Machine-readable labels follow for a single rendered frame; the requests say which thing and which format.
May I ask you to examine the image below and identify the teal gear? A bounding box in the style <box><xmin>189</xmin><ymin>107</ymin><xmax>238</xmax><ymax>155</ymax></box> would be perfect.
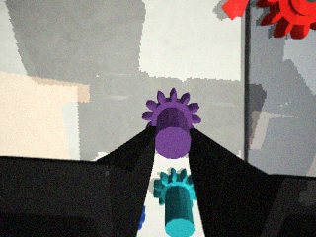
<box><xmin>153</xmin><ymin>168</ymin><xmax>197</xmax><ymax>237</ymax></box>

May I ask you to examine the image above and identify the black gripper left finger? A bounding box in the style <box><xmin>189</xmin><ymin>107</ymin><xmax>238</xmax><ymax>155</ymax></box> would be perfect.
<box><xmin>0</xmin><ymin>126</ymin><xmax>157</xmax><ymax>237</ymax></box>

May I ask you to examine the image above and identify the red curved arrow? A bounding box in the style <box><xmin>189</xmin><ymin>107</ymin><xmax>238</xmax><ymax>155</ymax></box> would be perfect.
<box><xmin>222</xmin><ymin>0</ymin><xmax>248</xmax><ymax>20</ymax></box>

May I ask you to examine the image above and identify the blue gear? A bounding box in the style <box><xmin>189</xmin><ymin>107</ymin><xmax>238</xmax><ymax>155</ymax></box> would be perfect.
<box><xmin>138</xmin><ymin>206</ymin><xmax>146</xmax><ymax>230</ymax></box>

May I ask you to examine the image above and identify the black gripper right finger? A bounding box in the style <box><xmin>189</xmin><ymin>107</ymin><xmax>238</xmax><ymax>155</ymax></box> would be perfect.
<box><xmin>188</xmin><ymin>128</ymin><xmax>316</xmax><ymax>237</ymax></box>

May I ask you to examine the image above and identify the grey flat board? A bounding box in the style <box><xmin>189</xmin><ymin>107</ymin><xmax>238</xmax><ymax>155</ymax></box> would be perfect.
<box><xmin>244</xmin><ymin>0</ymin><xmax>316</xmax><ymax>177</ymax></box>

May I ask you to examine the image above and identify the red gear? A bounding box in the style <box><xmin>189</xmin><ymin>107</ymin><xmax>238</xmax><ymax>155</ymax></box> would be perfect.
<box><xmin>256</xmin><ymin>0</ymin><xmax>316</xmax><ymax>40</ymax></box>

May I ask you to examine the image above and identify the purple gear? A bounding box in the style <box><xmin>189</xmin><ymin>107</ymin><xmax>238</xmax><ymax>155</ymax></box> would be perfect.
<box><xmin>142</xmin><ymin>88</ymin><xmax>201</xmax><ymax>159</ymax></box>

